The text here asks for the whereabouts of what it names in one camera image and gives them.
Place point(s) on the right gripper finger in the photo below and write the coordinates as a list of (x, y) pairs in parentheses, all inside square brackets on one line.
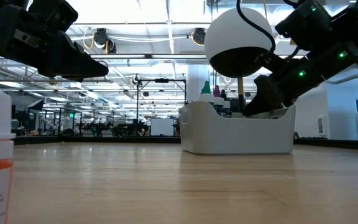
[(266, 96)]

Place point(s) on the green-tipped food coloring bottle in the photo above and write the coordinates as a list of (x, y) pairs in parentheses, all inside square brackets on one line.
[(206, 87)]

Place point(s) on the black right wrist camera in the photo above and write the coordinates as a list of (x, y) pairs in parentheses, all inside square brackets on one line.
[(306, 25)]

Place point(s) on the grey plastic bin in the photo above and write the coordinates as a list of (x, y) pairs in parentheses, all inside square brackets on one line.
[(238, 137)]

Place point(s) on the black gantry frame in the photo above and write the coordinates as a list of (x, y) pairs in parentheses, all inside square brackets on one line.
[(162, 80)]

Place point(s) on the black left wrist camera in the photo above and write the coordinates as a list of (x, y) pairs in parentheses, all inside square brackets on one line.
[(54, 14)]

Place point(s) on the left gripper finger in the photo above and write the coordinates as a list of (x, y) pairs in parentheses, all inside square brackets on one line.
[(70, 65)]

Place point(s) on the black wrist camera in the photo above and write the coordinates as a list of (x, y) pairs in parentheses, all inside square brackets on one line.
[(54, 14), (306, 25)]

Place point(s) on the white board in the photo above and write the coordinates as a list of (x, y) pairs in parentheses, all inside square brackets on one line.
[(162, 127)]

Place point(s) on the black-tipped food coloring bottle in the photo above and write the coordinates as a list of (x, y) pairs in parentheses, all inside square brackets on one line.
[(223, 94)]

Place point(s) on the black robot workstation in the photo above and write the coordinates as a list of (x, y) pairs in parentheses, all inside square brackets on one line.
[(126, 129)]

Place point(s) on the purple-tipped food coloring bottle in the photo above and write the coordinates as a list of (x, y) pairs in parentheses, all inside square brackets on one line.
[(217, 91)]

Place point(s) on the black aluminium table frame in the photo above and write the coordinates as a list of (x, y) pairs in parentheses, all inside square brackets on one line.
[(104, 140)]

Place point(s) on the white globe lamp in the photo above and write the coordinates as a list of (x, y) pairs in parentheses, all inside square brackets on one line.
[(225, 37)]

